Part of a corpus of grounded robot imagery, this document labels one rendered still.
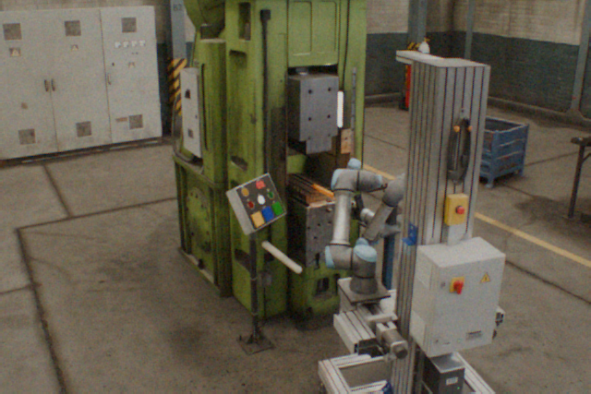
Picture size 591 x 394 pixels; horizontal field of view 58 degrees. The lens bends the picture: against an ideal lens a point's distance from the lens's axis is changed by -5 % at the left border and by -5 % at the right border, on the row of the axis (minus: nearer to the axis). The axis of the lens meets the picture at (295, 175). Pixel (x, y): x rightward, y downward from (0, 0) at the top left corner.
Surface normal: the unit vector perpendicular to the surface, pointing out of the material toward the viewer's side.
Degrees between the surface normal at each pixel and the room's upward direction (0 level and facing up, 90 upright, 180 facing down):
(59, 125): 90
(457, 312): 90
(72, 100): 90
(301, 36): 90
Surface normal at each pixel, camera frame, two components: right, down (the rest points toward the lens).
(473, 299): 0.28, 0.31
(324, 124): 0.52, 0.28
